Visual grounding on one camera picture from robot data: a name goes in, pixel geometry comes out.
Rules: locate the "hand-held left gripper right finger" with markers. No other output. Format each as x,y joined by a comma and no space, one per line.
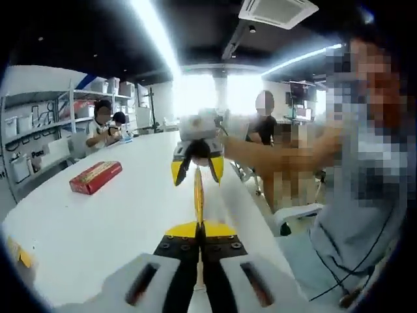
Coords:
231,277

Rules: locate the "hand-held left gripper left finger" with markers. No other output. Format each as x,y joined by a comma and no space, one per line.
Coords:
169,270

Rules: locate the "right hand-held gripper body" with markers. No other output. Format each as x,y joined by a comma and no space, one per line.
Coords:
197,127

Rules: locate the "yellow coffee pouch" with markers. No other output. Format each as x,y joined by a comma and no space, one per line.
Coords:
198,195

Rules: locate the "black tripod stand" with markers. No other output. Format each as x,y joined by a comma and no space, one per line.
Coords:
152,107

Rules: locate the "red cardboard box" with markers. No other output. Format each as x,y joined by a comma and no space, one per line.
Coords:
94,177

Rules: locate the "white chair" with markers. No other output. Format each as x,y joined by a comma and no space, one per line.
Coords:
293,213

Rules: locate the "grey metal shelf rack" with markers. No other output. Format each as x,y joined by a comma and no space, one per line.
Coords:
70,107

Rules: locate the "person in grey shirt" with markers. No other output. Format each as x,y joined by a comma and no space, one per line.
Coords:
352,241

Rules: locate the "white ceiling air conditioner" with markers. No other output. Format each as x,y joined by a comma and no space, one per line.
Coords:
277,13

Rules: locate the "yellow pallet-shaped tray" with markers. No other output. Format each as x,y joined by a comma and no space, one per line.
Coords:
23,256

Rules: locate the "large white storage bin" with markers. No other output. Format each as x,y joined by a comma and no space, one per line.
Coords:
20,170

